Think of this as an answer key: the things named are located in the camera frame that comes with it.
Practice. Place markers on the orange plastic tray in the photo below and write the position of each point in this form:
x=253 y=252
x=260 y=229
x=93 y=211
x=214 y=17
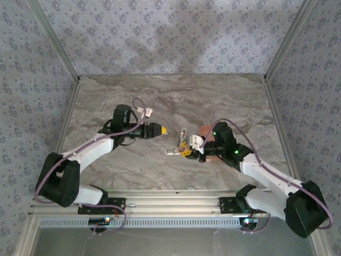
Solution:
x=206 y=132

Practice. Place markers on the small circuit board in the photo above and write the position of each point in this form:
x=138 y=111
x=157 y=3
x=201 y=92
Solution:
x=98 y=220
x=249 y=221

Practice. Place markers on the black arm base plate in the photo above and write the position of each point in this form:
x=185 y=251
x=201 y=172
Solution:
x=226 y=205
x=117 y=204

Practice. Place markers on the grey metal sheet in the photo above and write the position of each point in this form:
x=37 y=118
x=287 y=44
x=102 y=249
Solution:
x=173 y=242

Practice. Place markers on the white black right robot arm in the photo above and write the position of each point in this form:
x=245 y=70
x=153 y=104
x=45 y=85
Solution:
x=263 y=174

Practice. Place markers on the aluminium table side rail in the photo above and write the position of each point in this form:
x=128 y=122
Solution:
x=279 y=125
x=68 y=120

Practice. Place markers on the long aluminium mounting rail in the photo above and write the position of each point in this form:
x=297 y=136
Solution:
x=173 y=202

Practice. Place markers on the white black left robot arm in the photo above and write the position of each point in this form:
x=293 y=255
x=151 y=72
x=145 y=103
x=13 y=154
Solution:
x=93 y=150

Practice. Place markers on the small silver stapler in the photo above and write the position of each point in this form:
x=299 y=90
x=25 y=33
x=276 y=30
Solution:
x=173 y=151

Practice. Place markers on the aluminium corner post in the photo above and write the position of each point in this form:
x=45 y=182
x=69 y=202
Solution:
x=58 y=44
x=287 y=40

